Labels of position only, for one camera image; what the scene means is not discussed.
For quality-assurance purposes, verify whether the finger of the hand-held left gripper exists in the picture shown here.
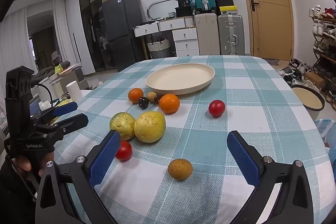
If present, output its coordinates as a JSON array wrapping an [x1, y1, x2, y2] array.
[[39, 101, 78, 123], [34, 113, 89, 139]]

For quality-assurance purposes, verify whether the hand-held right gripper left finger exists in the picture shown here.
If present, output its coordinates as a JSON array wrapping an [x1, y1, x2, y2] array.
[[35, 130, 122, 224]]

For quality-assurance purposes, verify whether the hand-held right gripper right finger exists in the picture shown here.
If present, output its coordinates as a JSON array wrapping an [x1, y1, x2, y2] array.
[[227, 131, 314, 224]]

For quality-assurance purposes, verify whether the red tomato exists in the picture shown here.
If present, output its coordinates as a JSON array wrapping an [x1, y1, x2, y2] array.
[[115, 140, 133, 161], [209, 100, 226, 117]]

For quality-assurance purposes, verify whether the smaller yellow-green round fruit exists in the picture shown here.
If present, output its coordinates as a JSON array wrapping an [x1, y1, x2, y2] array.
[[109, 112, 136, 141]]

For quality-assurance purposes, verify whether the larger yellow-green round fruit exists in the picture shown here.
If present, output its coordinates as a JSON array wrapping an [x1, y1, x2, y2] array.
[[134, 112, 166, 143]]

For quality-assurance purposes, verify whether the cream round plate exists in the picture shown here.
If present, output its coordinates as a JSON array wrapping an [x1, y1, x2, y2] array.
[[146, 63, 215, 96]]

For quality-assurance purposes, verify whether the person's left hand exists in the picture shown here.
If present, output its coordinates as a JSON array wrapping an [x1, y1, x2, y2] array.
[[10, 156, 55, 178]]

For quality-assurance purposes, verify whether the white cylinder container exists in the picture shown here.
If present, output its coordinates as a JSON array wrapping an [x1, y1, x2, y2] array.
[[66, 81, 83, 101]]

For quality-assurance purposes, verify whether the brown-yellow round fruit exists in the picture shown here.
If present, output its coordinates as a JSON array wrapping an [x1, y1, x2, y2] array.
[[168, 158, 193, 181]]

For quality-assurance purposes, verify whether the small orange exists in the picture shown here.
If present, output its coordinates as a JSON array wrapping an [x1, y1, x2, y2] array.
[[128, 88, 144, 103]]

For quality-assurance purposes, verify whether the glass door wardrobe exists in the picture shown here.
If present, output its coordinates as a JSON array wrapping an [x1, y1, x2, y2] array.
[[66, 0, 117, 75]]

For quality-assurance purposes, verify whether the large orange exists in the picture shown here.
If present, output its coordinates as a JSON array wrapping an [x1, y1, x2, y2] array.
[[159, 94, 180, 114]]

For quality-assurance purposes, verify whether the round black rim stool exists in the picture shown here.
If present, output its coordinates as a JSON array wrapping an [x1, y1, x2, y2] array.
[[291, 84, 326, 111]]

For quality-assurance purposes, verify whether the dark grey refrigerator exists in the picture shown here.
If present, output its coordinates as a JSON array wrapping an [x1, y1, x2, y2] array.
[[101, 0, 143, 72]]

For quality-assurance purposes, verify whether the pile of shoes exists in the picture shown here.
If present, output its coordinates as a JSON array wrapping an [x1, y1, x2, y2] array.
[[277, 59, 321, 93]]

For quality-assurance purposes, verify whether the brown cardboard box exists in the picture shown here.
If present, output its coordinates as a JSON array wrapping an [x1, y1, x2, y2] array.
[[304, 72, 325, 89]]

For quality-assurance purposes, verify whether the woven laundry basket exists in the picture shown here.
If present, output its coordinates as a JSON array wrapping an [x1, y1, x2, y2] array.
[[147, 38, 171, 60]]

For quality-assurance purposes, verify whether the grey suitcase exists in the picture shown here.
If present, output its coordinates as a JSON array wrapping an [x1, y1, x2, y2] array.
[[217, 13, 245, 56]]

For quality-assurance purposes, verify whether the beige suitcase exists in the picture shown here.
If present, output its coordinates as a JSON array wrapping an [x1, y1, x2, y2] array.
[[194, 13, 220, 56]]

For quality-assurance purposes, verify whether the white drawer desk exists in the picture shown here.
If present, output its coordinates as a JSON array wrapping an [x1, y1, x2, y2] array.
[[133, 17, 200, 58]]

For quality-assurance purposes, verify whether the shoe rack with shoes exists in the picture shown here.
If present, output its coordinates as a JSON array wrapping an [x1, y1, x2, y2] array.
[[308, 5, 336, 109]]

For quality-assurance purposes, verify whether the yellow and black shoe box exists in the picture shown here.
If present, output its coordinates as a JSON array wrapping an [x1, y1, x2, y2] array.
[[219, 6, 239, 15]]

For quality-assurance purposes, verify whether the black box stack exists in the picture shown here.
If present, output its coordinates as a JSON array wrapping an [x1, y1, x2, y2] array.
[[175, 0, 194, 17]]

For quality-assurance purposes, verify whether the wooden door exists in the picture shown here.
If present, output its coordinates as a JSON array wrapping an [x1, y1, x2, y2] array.
[[232, 0, 294, 61]]

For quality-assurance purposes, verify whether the oval metal frame mirror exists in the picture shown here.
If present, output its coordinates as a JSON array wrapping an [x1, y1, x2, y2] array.
[[147, 0, 179, 20]]

